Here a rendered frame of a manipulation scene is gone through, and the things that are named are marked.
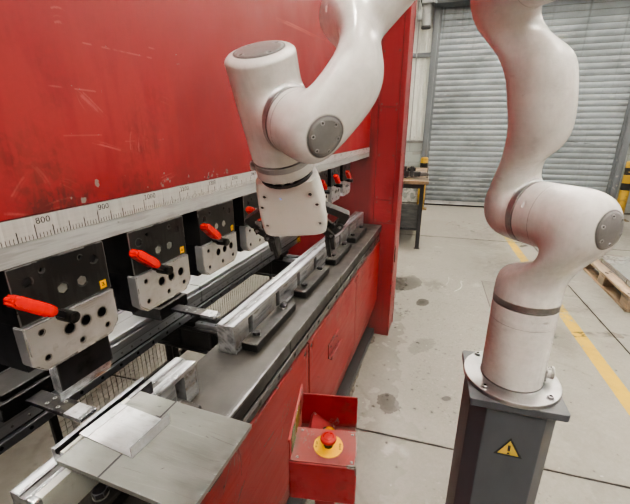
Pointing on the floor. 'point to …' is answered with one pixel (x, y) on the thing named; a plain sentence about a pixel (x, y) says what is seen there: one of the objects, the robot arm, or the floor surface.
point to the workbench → (410, 218)
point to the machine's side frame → (383, 166)
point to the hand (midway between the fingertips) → (303, 248)
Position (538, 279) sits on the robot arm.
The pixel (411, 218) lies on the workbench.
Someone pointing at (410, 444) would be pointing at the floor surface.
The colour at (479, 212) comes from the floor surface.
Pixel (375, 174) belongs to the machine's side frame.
